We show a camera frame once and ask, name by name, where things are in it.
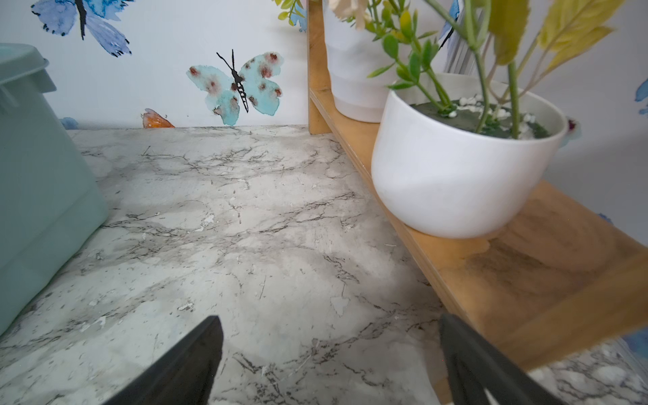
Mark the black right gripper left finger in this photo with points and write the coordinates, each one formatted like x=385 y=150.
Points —
x=183 y=375

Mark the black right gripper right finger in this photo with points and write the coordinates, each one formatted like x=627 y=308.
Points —
x=478 y=372

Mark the teal plastic storage box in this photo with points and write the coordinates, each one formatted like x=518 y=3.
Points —
x=50 y=202

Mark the wooden corner shelf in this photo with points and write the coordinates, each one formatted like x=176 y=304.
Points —
x=555 y=280

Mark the white pot pink flowers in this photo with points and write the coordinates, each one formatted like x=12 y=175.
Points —
x=458 y=156

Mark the white pot yellow flowers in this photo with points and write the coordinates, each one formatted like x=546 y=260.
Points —
x=358 y=67

